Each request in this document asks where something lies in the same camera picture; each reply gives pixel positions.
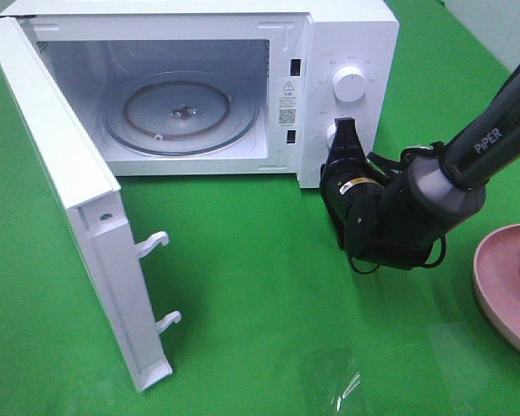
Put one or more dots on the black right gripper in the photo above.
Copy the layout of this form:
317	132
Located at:
351	195

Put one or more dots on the glass microwave turntable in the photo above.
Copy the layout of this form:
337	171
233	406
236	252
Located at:
182	113

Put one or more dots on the white microwave door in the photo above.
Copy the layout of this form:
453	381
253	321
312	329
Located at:
90	196

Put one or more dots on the white lower microwave knob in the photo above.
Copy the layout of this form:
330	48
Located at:
330	135

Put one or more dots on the white microwave oven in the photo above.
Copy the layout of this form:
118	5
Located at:
296	46

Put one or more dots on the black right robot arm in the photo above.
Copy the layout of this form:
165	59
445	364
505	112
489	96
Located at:
396	213

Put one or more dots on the white microwave knob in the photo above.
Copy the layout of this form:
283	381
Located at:
349	83
330	135

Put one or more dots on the pink round plate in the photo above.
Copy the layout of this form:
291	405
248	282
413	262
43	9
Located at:
496	280

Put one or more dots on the white upper microwave knob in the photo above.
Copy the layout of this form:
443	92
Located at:
349	83

